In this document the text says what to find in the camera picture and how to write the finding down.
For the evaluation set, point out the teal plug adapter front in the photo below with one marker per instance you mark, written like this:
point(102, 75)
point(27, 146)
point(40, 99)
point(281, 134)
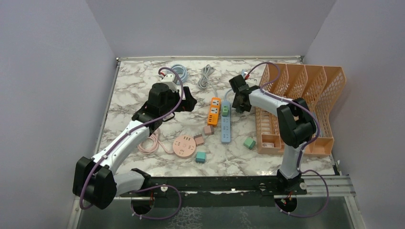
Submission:
point(200, 157)

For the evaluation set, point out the orange power strip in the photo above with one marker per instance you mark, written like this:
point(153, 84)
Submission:
point(214, 111)

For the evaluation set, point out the orange plastic file rack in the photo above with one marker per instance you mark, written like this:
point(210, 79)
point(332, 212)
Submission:
point(320, 86)

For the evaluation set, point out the blue long power strip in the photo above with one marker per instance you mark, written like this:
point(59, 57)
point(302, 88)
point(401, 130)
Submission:
point(226, 125)

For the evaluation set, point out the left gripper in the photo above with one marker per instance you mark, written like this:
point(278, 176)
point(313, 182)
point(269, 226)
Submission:
point(188, 104)

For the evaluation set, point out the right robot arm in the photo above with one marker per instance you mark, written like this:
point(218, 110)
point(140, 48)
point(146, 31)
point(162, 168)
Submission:
point(295, 122)

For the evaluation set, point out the pink plug adapter lower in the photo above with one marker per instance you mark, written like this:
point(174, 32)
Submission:
point(199, 140)

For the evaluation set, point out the pink plug adapter centre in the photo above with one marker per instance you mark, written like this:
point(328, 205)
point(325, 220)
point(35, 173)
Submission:
point(208, 130)

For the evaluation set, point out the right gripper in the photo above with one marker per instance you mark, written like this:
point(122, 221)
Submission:
point(236, 104)

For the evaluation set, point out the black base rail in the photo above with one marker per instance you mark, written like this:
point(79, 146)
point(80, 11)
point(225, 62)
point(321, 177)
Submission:
point(207, 191)

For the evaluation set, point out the pink plug adapter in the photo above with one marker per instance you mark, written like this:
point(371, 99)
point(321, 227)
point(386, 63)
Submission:
point(208, 130)
point(199, 140)

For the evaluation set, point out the green plug adapter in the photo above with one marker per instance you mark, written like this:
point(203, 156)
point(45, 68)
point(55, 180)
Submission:
point(249, 143)
point(225, 111)

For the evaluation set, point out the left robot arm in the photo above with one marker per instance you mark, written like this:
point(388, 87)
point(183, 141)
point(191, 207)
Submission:
point(120, 151)

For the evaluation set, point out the pink round power strip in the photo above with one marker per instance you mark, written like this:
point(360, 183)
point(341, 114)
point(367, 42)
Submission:
point(184, 146)

